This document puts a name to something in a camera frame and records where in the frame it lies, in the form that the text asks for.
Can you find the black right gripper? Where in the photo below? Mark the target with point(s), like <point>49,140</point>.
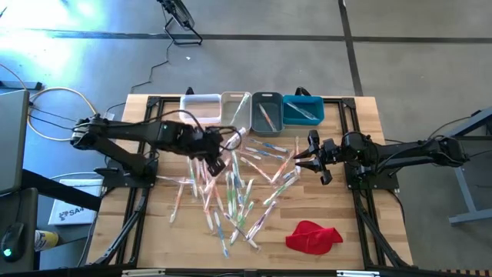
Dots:
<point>328,154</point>

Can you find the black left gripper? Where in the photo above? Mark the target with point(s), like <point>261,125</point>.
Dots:
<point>203,144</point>

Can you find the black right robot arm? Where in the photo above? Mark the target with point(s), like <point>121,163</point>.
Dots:
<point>407,148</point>

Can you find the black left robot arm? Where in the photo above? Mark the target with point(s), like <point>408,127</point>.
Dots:
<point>127,132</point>

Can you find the pile of packaged toothbrushes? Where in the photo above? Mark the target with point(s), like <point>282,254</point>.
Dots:
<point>135,238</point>

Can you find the white plastic bin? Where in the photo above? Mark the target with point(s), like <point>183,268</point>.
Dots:
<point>200,109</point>

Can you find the light grey plastic bin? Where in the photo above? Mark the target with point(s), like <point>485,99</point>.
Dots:
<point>230,119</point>

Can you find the teal plastic bin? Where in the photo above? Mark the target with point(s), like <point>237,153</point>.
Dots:
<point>313,115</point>

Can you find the dark grey plastic bin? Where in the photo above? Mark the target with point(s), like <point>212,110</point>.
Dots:
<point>274,123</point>

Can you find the black clamp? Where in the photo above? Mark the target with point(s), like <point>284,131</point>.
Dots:
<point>303,91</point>
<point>189,91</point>

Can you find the red cloth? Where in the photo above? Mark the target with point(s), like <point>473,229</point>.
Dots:
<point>313,238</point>

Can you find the black floor fan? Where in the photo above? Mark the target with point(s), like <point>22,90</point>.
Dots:
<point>178,13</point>

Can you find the white cardboard box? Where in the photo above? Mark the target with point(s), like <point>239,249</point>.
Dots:
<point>77,215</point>

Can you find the black desk beam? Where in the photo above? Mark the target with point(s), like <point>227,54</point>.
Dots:
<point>57,189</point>

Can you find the yellow can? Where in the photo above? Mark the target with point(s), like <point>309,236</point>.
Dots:
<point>46,240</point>

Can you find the black desk surface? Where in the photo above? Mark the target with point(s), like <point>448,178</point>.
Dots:
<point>28,207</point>

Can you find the grey laptop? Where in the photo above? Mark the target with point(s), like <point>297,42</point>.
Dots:
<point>13,142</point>

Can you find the black computer mouse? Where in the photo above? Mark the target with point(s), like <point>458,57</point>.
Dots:
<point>11,240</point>

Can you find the grey metal desk frame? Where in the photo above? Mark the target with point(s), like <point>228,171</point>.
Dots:
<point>459,192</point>

